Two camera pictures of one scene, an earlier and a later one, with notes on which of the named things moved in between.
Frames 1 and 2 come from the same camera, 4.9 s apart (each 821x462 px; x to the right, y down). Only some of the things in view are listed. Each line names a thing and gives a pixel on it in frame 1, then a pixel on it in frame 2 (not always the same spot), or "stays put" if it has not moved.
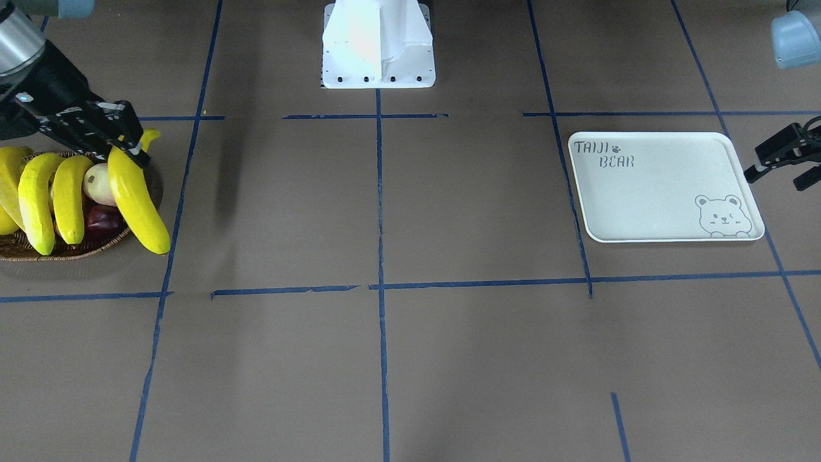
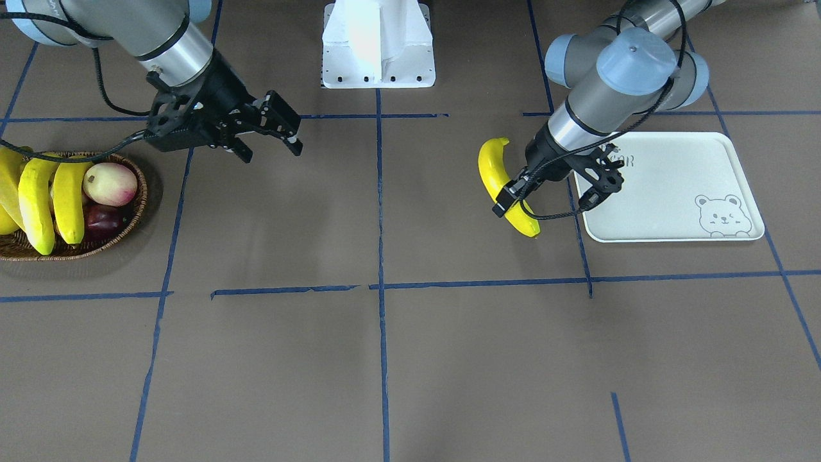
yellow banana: x=34 y=201 stays put
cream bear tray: x=662 y=187 stays put
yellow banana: x=138 y=203 to x=495 y=176
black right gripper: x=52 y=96 to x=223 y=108
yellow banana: x=67 y=184 stays put
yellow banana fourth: x=11 y=160 stays put
